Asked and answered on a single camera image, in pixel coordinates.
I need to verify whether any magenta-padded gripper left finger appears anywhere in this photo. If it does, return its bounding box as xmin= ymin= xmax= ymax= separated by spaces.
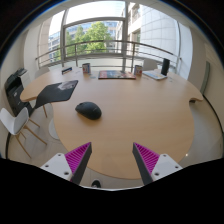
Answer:
xmin=40 ymin=142 xmax=93 ymax=185

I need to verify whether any black office printer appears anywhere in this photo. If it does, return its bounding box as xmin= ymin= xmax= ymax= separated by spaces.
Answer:
xmin=4 ymin=67 xmax=34 ymax=117

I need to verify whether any black computer mouse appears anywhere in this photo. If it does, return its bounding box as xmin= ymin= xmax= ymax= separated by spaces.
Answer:
xmin=74 ymin=101 xmax=103 ymax=121

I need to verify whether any black printed mouse pad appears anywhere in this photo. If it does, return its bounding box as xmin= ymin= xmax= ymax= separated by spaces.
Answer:
xmin=33 ymin=79 xmax=79 ymax=110

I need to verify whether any black upright speaker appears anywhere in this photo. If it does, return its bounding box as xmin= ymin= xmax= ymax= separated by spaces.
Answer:
xmin=160 ymin=58 xmax=171 ymax=77

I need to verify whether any light blue booklet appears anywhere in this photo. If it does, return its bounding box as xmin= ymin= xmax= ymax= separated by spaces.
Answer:
xmin=143 ymin=70 xmax=168 ymax=81

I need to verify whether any white round table base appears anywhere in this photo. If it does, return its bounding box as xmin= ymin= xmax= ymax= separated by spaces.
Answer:
xmin=48 ymin=118 xmax=62 ymax=141

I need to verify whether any small printed box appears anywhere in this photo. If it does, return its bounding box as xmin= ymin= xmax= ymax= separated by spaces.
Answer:
xmin=133 ymin=64 xmax=143 ymax=76

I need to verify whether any white chair with wooden legs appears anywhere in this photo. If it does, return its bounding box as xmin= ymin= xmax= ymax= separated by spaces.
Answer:
xmin=0 ymin=106 xmax=48 ymax=159

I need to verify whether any grey metal balcony railing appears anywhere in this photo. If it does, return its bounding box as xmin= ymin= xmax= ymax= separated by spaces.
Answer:
xmin=34 ymin=39 xmax=183 ymax=73

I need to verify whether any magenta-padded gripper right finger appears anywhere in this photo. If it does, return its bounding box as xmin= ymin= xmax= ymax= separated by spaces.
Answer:
xmin=132 ymin=142 xmax=183 ymax=186

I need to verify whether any white printed mug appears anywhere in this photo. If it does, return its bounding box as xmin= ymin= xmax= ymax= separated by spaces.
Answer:
xmin=81 ymin=62 xmax=92 ymax=74

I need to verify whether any red magazine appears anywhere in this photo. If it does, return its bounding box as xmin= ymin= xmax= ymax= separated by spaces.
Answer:
xmin=98 ymin=69 xmax=137 ymax=80

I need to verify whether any green tree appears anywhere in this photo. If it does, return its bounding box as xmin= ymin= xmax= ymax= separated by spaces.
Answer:
xmin=64 ymin=21 xmax=115 ymax=54

